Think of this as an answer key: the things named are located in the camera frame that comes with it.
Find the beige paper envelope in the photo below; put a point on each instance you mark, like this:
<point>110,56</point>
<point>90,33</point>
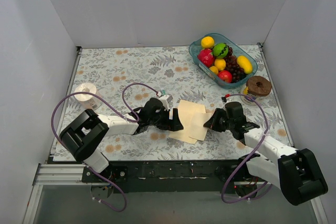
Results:
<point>186,111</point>

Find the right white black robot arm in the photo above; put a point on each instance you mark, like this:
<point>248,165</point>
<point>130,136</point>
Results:
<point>295,172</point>

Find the small orange lemon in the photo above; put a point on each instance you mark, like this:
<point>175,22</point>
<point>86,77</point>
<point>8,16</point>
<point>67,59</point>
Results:
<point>214,69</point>

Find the aluminium frame profile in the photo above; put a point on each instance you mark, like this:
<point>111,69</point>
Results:
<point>51,175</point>

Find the yellow orange fruit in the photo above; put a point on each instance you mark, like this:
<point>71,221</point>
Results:
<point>207,42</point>

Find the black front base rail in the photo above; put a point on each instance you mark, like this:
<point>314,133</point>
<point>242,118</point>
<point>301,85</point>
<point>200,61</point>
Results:
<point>170,176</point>

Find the white toilet paper roll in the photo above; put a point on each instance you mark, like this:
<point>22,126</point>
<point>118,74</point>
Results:
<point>86,100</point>

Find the dark purple grapes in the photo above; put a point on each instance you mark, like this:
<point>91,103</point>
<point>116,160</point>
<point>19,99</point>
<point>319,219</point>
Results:
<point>233,67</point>

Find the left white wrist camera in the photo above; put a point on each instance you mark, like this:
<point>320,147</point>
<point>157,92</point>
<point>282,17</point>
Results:
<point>166,99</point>

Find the small yellow lemon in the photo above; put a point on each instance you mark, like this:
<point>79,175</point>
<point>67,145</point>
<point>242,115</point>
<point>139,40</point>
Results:
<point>220,64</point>

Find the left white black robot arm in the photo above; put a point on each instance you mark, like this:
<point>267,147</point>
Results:
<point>83,135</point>

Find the red apple toy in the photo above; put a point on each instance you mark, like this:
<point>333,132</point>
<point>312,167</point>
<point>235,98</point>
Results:
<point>226,76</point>

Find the red strawberry toy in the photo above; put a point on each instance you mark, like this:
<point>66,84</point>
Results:
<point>206,57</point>

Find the floral patterned table mat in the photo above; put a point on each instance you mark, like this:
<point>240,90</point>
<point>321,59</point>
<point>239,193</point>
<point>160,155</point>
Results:
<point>127,77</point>

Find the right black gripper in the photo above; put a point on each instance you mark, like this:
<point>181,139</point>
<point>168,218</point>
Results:
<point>219,120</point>

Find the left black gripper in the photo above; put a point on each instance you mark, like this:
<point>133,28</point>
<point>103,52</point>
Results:
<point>169,119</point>

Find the green watermelon toy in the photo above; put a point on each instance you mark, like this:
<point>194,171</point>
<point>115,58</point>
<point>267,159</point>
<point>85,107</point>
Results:
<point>220,50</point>

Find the yellow mango toy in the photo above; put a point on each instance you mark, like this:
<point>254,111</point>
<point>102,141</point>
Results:
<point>245,64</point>

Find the white labelled jar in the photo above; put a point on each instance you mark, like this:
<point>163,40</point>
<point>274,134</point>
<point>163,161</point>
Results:
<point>248,98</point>

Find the teal plastic fruit basket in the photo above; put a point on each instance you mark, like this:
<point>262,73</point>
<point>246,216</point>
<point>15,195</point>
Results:
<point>195,48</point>

